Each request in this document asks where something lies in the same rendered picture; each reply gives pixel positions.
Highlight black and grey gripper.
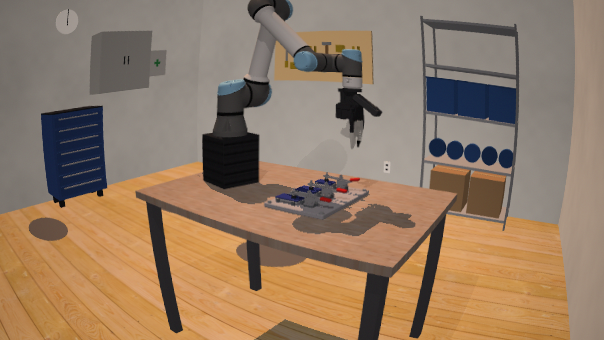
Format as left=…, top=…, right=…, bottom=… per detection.
left=336, top=88, right=364, bottom=149

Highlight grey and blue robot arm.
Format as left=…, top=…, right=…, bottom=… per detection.
left=213, top=0, right=362, bottom=137

